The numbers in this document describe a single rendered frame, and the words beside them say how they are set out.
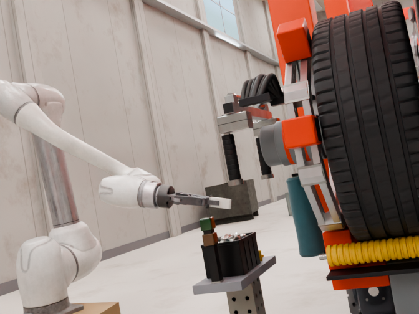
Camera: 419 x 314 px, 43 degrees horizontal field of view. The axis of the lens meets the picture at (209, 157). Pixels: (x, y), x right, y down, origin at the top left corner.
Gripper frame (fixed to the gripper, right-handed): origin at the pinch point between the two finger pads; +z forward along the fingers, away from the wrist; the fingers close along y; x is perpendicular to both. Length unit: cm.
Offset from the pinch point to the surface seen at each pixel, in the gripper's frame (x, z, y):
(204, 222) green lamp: 7.0, -5.6, 3.0
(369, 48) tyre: -44, 41, -25
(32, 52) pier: -113, -365, 401
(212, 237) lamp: 11.6, -2.3, 2.9
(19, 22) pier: -145, -376, 385
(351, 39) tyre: -47, 36, -24
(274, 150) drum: -17.7, 15.7, -1.4
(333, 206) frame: -4.3, 34.9, -14.7
